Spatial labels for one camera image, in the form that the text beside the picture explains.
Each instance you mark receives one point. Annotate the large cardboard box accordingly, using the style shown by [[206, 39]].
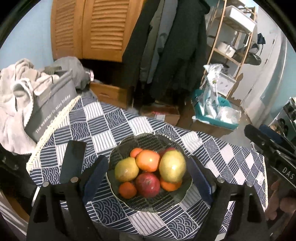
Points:
[[208, 131]]

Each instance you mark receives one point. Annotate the wooden drawer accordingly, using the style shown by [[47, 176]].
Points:
[[108, 92]]

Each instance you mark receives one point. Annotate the black coat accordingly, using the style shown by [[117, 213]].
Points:
[[180, 58]]

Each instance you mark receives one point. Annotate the metal shoe rack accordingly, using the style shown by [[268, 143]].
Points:
[[286, 111]]

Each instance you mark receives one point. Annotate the olive cloth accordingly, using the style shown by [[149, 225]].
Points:
[[50, 69]]

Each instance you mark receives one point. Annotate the grey garment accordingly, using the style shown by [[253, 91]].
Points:
[[71, 69]]

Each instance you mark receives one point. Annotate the grey fabric storage bag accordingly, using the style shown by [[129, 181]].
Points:
[[53, 102]]

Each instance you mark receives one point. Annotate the white door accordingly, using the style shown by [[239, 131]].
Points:
[[266, 69]]

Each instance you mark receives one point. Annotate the clear plastic bag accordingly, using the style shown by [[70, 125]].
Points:
[[229, 114]]

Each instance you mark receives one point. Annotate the pile of light clothes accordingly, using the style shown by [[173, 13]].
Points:
[[11, 97]]

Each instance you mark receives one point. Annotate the dark hanging hat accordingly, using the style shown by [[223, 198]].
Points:
[[251, 58]]

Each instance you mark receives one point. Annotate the dark glass plate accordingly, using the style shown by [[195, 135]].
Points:
[[148, 204]]

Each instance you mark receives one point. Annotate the white pot with lid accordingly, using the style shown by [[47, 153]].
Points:
[[225, 47]]

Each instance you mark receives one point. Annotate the teal plastic bin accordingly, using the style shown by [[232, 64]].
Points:
[[222, 124]]

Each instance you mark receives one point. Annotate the red apple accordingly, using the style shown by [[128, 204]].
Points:
[[148, 185], [168, 150]]

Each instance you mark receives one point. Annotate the white drawer box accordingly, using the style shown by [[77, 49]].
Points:
[[225, 83]]

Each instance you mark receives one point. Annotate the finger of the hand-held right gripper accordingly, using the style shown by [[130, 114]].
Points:
[[256, 136], [271, 134]]

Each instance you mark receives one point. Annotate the blue white patterned tablecloth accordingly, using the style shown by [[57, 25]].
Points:
[[104, 120]]

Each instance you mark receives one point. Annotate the orange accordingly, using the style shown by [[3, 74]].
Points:
[[136, 153], [148, 160], [127, 190], [170, 185]]

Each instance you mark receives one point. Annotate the white storage box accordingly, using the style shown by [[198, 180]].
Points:
[[240, 16]]

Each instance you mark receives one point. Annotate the black smartphone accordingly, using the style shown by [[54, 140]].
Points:
[[71, 160]]

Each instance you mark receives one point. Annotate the small cardboard box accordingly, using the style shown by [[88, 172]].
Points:
[[159, 113]]

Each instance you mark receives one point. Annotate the yellow mango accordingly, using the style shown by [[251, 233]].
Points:
[[172, 165], [126, 169]]

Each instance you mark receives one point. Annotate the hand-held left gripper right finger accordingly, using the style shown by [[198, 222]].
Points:
[[200, 178]]

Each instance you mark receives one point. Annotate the grey jacket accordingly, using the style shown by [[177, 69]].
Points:
[[157, 46]]

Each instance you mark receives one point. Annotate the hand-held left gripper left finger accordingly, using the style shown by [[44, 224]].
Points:
[[93, 180]]

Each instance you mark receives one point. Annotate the person's right hand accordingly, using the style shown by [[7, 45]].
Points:
[[275, 204]]

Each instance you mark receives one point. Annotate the wooden louvered wardrobe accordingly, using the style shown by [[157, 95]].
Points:
[[104, 27]]

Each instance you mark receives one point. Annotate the wooden shelf rack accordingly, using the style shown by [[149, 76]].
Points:
[[233, 59]]

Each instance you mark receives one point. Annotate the group of shoes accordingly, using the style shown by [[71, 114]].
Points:
[[283, 122]]

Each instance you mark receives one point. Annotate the dark green coat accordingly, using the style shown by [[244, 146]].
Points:
[[134, 53]]

